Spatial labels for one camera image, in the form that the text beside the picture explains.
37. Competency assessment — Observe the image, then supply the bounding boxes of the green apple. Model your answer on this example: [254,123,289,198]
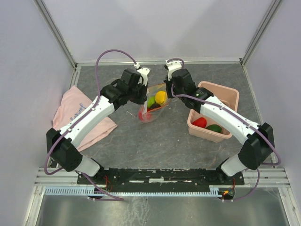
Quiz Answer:
[147,96,156,108]

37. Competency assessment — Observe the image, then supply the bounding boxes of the yellow lemon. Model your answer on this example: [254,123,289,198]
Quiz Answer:
[155,90,167,105]

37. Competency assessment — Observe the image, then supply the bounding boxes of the clear zip top bag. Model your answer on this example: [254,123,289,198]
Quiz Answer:
[138,83,169,123]

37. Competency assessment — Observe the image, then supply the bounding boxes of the red apple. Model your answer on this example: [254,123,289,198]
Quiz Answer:
[138,110,147,122]

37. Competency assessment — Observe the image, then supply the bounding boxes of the small red fruit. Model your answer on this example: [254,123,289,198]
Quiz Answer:
[191,117,207,128]

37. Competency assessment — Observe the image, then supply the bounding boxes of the pink plastic bin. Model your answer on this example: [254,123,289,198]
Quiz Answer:
[187,81,239,143]

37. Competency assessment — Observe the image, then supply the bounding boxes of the dark purple plum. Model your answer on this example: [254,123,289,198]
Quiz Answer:
[149,103,161,111]

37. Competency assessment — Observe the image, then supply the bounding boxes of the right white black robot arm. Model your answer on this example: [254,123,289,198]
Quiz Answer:
[164,67,276,184]

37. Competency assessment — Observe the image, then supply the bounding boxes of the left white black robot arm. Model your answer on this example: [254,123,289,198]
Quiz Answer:
[46,67,150,184]

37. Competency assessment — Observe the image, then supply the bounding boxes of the dark green fruit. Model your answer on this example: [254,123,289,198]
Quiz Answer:
[206,124,222,133]

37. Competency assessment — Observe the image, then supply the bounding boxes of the pink folded cloth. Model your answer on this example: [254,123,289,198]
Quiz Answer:
[52,86,117,152]

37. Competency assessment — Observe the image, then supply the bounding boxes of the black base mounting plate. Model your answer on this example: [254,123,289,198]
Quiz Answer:
[90,168,245,193]

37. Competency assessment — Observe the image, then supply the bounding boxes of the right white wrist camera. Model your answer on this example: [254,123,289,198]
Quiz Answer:
[165,58,184,81]

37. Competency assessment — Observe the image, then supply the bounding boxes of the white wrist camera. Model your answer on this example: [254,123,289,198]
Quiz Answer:
[165,58,184,81]
[134,63,151,86]

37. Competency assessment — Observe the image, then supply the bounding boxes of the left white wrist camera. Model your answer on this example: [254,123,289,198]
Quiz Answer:
[134,63,151,86]

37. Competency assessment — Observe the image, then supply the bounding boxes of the aluminium frame rail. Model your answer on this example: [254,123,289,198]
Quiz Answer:
[77,60,240,66]

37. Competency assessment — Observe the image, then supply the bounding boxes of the light blue cable duct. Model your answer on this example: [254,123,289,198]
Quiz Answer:
[44,186,223,196]

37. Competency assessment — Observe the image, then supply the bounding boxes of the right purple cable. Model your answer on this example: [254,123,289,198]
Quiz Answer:
[164,57,282,202]

